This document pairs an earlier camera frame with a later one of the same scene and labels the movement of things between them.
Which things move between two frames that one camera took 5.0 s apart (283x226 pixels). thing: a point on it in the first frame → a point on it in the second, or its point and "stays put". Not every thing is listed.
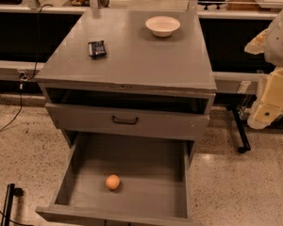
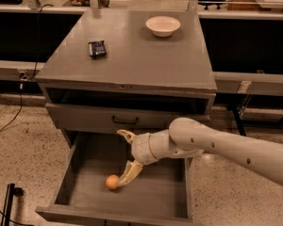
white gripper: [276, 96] → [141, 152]
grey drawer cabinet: [130, 73] stays put
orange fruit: [112, 182] stays put
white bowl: [162, 25] stays put
